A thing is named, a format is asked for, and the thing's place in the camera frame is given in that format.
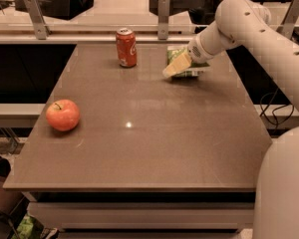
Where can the red apple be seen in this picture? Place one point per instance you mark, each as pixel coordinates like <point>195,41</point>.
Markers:
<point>63,115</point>

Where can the green bag under table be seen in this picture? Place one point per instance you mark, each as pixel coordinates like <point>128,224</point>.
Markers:
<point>29,228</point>

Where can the right metal railing bracket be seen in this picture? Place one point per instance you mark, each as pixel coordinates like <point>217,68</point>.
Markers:
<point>287,25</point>

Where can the metal railing bracket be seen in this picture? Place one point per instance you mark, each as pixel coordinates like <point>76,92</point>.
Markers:
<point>163,14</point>
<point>41,29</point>
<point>287,25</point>

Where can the red soda can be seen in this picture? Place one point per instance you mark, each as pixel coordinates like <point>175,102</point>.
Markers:
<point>126,47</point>

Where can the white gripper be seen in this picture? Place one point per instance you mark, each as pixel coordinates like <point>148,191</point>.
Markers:
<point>196,53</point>

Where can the left metal railing bracket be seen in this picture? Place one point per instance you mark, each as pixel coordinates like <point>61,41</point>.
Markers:
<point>41,29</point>

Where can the green jalapeno chip bag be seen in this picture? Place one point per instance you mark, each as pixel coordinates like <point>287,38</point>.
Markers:
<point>180,64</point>

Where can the middle metal railing bracket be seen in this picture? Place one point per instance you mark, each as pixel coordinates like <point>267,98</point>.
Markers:
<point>163,14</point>

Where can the brown cardboard box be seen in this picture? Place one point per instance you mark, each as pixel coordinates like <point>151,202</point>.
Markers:
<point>9,200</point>

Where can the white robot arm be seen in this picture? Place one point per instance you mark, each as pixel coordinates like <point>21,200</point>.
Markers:
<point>245,23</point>

